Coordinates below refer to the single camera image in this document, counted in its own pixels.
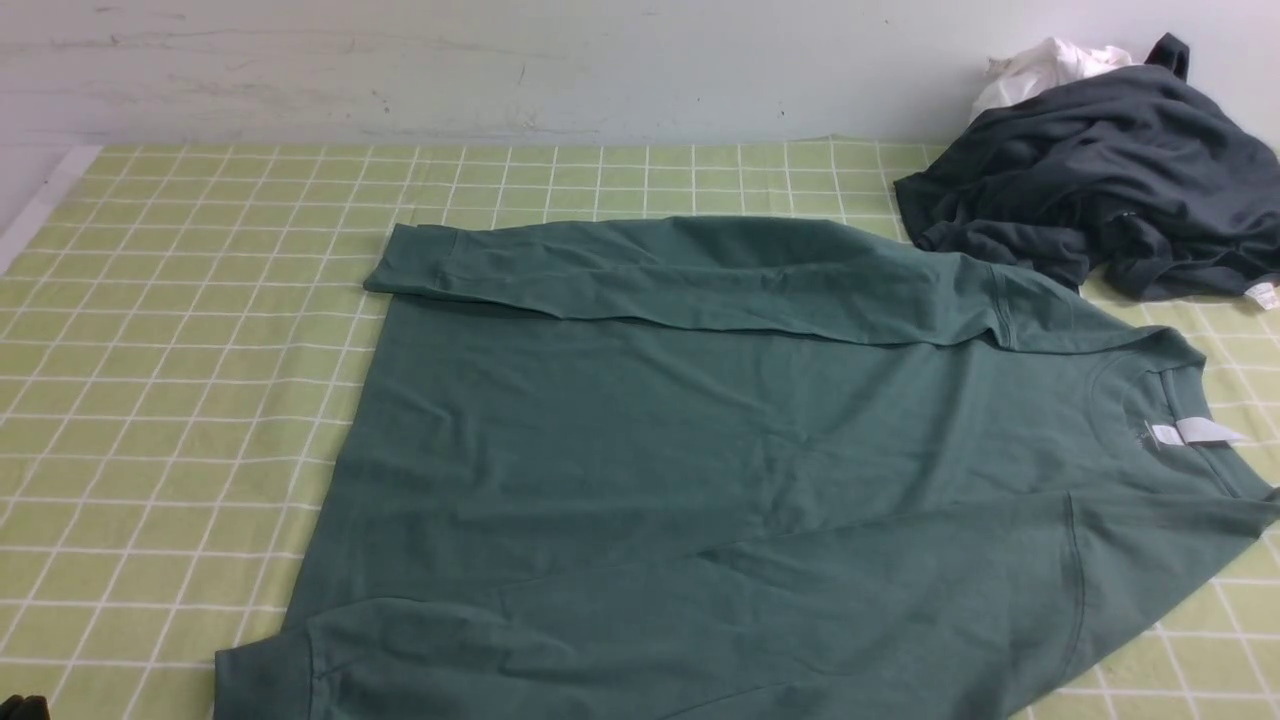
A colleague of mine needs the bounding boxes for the white crumpled cloth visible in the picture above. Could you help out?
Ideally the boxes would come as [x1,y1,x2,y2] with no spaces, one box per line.
[969,37,1137,120]

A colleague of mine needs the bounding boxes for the green long-sleeve top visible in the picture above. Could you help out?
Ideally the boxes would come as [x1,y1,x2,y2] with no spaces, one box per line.
[214,217,1277,719]

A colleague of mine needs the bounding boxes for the dark grey crumpled garment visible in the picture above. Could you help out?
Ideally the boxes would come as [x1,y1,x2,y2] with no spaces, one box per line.
[893,35,1279,311]

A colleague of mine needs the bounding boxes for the green checkered tablecloth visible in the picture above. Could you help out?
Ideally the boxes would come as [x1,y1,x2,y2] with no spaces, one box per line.
[0,138,1280,720]

